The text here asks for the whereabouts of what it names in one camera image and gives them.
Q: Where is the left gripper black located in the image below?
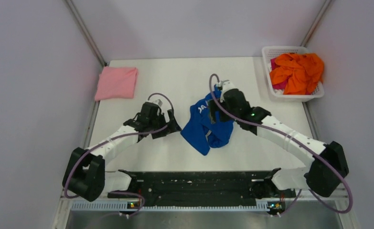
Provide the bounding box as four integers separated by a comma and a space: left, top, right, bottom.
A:
149, 109, 181, 139

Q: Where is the blue printed t shirt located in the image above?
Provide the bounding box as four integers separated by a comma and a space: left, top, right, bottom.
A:
181, 94, 234, 156

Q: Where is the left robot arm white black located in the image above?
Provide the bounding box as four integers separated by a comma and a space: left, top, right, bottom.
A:
62, 100, 181, 202

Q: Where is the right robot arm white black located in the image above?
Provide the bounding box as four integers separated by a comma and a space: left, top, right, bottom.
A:
209, 86, 351, 198

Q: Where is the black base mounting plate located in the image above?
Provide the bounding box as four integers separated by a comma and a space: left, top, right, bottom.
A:
107, 170, 297, 208

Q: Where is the folded pink t shirt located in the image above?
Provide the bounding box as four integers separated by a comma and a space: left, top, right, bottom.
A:
94, 66, 139, 102

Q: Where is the magenta garment in basket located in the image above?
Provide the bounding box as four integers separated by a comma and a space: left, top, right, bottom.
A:
270, 58, 287, 90

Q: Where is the white plastic laundry basket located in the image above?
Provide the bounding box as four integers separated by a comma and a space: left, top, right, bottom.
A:
262, 46, 325, 102

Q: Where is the orange t shirt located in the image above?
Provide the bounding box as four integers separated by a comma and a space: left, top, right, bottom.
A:
270, 53, 324, 95

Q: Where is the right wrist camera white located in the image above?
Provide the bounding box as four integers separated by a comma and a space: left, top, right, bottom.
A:
216, 80, 236, 93

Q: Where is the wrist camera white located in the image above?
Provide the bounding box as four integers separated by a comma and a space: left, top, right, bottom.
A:
216, 80, 236, 93
148, 99, 163, 107

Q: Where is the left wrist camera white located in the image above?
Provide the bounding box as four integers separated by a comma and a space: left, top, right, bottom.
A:
148, 99, 163, 107

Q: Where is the left corner frame post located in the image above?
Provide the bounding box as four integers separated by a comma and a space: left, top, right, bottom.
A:
63, 0, 107, 67

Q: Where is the corner frame post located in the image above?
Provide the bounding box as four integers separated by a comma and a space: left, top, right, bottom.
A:
63, 0, 107, 67
300, 0, 334, 47

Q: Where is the right corner frame post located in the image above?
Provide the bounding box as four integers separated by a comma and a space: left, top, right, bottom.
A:
300, 0, 334, 47

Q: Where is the aluminium frame rail front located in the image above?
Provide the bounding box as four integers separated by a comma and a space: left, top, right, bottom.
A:
60, 178, 349, 212

